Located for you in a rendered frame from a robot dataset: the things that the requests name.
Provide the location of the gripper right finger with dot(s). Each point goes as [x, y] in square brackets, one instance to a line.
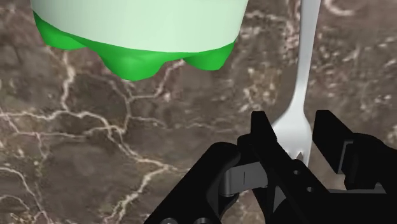
[363, 158]

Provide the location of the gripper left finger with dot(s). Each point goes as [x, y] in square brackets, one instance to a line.
[201, 183]

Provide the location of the green bottle with pale label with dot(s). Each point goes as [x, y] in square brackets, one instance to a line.
[139, 28]

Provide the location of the white fork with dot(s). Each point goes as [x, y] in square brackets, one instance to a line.
[294, 130]

